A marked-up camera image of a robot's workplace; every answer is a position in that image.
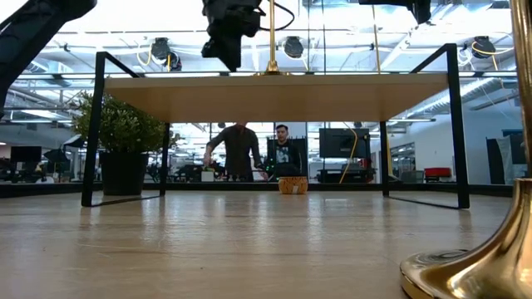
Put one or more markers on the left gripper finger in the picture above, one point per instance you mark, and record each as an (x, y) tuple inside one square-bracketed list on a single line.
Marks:
[(228, 47)]

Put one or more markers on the tall brass candlestick holder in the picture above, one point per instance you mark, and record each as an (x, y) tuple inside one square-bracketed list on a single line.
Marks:
[(272, 41)]

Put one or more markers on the wooden riser shelf black legs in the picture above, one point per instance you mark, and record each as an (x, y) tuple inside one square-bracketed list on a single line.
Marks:
[(270, 99)]

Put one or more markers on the short brass candlestick holder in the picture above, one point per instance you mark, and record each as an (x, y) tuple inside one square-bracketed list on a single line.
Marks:
[(498, 266)]

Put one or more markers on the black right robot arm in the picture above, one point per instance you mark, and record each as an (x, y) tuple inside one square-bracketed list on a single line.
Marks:
[(417, 10)]

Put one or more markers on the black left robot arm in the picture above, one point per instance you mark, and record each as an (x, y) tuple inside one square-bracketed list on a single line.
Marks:
[(33, 33)]

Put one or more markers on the person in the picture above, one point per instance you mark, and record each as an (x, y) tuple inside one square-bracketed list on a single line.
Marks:
[(239, 149), (284, 158)]

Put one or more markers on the small white box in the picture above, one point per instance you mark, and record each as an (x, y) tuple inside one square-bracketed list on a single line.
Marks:
[(207, 176)]

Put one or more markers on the green potted plant black pot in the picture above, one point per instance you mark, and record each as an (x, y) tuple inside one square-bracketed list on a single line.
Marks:
[(120, 128)]

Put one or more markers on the black computer monitor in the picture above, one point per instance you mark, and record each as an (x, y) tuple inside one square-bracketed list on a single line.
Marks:
[(26, 154)]

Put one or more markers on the red seat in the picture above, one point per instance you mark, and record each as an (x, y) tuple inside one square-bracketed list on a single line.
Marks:
[(437, 172)]

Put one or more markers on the black wall screen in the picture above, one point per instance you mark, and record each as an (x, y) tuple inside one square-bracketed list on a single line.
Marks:
[(343, 143)]

